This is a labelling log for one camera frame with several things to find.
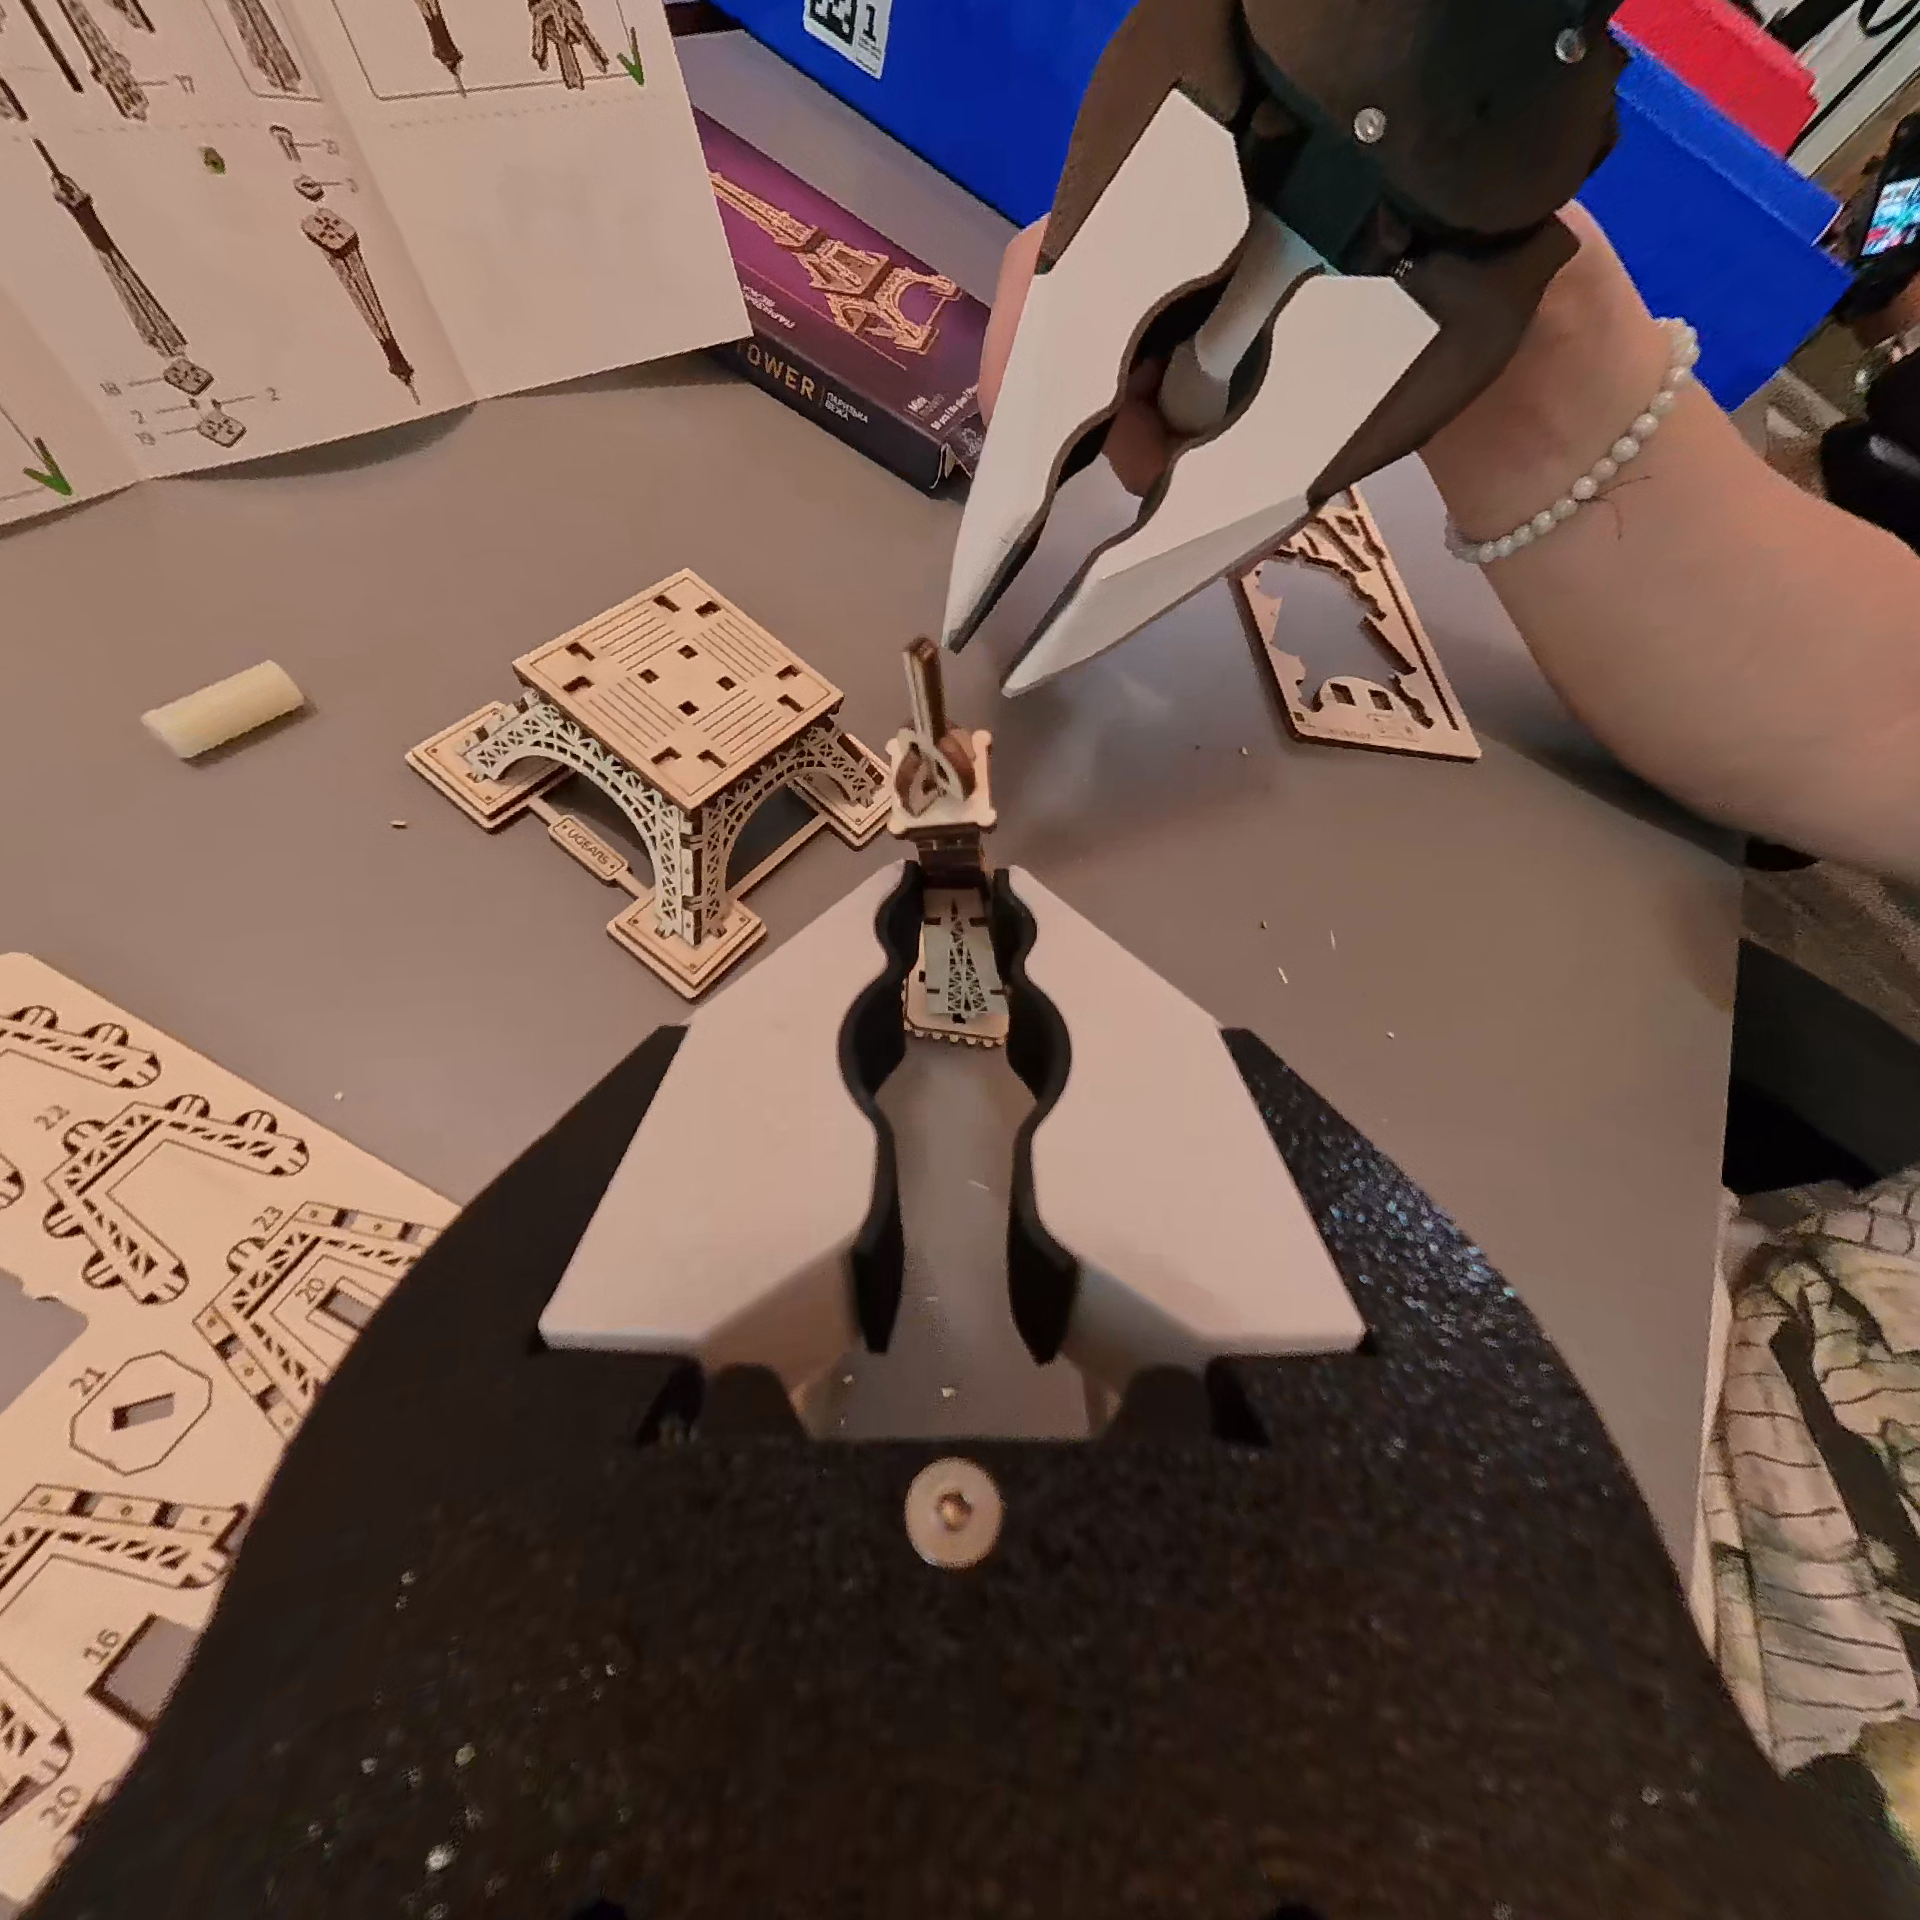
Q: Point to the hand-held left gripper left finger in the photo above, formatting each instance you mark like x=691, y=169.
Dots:
x=734, y=1184

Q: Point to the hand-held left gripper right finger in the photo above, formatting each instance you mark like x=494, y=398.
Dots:
x=1185, y=1200

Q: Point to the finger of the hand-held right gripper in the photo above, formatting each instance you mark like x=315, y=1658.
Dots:
x=1306, y=405
x=1096, y=271

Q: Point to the wooden tower model spire section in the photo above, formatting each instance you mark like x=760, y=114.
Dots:
x=945, y=809

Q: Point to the person's right forearm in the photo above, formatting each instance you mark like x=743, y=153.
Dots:
x=1724, y=600

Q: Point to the grey desk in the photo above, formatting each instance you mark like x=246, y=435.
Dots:
x=1348, y=930

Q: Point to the person's right hand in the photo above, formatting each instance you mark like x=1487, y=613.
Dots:
x=1154, y=450

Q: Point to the purple model kit box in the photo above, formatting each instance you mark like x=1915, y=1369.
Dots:
x=840, y=346

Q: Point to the red plastic bin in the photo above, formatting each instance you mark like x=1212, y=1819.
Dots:
x=1710, y=59

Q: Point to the wooden tower model base section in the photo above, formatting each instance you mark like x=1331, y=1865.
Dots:
x=674, y=674

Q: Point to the wooden sheet with numbered parts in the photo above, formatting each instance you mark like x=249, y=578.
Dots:
x=166, y=1243

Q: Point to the paper instruction sheet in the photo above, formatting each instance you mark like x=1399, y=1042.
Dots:
x=451, y=271

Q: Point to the person's printed striped shirt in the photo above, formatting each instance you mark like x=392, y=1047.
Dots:
x=1830, y=1425

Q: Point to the cream wax block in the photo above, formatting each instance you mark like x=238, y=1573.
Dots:
x=225, y=709

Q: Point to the empty wooden cut-out frame sheet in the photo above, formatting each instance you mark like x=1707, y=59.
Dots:
x=1387, y=739

